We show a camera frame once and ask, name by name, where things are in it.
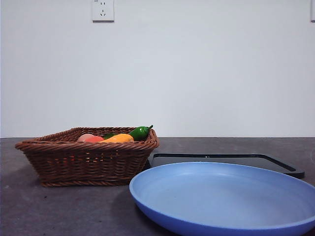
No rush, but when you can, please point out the yellow toy corn cob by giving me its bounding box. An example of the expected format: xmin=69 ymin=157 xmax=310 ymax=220
xmin=98 ymin=133 xmax=135 ymax=144

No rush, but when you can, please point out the blue round plate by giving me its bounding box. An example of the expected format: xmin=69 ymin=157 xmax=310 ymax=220
xmin=129 ymin=161 xmax=315 ymax=236

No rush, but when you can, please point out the brown wicker basket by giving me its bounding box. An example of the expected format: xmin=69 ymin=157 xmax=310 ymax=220
xmin=14 ymin=126 xmax=160 ymax=187

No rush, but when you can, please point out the green toy pepper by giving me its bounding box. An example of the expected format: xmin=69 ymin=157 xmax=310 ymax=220
xmin=128 ymin=124 xmax=154 ymax=142

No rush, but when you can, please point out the pale toy egg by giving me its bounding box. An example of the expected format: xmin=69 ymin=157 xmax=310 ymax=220
xmin=77 ymin=133 xmax=95 ymax=143

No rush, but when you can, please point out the black rectangular tray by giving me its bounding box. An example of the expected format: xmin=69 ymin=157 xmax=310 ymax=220
xmin=147 ymin=152 xmax=305 ymax=179

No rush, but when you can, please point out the white wall socket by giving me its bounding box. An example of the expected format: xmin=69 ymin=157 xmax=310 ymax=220
xmin=92 ymin=0 xmax=115 ymax=23

